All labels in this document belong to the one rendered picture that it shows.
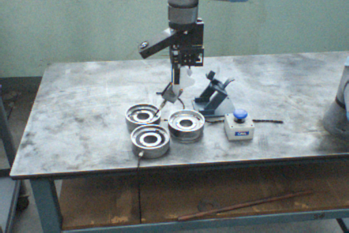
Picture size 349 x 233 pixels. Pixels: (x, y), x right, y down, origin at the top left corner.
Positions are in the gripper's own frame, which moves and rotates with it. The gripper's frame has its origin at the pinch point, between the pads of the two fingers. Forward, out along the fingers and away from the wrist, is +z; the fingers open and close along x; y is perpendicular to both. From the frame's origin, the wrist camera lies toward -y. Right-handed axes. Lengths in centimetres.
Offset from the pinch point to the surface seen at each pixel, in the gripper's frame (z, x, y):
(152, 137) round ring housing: 11.4, -6.5, -6.8
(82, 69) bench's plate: 13, 39, -29
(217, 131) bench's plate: 13.3, -3.6, 12.5
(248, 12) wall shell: 40, 156, 71
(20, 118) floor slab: 93, 126, -83
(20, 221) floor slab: 93, 41, -67
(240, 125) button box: 8.8, -6.9, 18.0
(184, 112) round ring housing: 10.1, 2.7, 3.5
